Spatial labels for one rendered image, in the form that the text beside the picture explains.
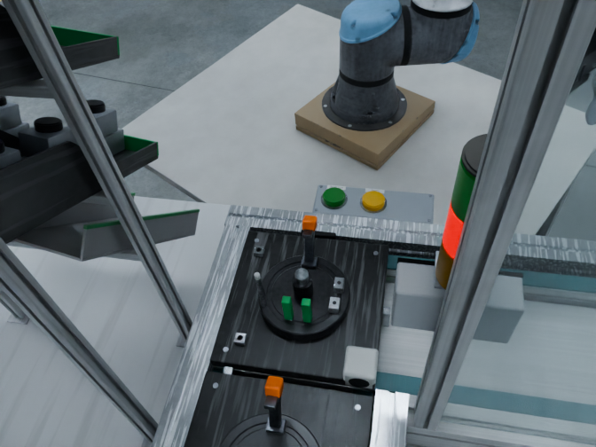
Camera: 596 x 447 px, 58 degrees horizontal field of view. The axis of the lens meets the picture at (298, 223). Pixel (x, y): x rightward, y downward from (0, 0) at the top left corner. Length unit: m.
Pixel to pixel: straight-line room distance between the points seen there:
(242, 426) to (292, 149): 0.66
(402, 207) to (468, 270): 0.53
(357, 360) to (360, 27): 0.62
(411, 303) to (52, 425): 0.64
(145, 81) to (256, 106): 1.75
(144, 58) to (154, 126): 1.87
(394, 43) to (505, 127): 0.80
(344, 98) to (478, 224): 0.82
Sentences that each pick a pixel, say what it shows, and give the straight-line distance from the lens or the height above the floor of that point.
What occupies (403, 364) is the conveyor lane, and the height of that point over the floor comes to 0.92.
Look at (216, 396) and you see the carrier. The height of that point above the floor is 0.97.
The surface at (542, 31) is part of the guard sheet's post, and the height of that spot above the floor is 1.54.
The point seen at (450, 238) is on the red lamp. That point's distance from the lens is 0.46.
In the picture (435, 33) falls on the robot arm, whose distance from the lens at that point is 1.13.
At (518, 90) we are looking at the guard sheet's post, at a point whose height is 1.51.
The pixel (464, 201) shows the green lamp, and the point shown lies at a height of 1.38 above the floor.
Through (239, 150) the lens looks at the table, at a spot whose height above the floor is 0.86.
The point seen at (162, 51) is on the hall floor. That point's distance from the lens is 3.22.
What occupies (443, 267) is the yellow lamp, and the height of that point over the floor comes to 1.29.
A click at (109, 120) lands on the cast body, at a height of 1.25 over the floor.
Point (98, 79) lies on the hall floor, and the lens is 3.16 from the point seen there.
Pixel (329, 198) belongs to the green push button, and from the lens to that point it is 0.96.
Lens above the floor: 1.70
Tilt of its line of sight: 51 degrees down
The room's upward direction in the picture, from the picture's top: 7 degrees counter-clockwise
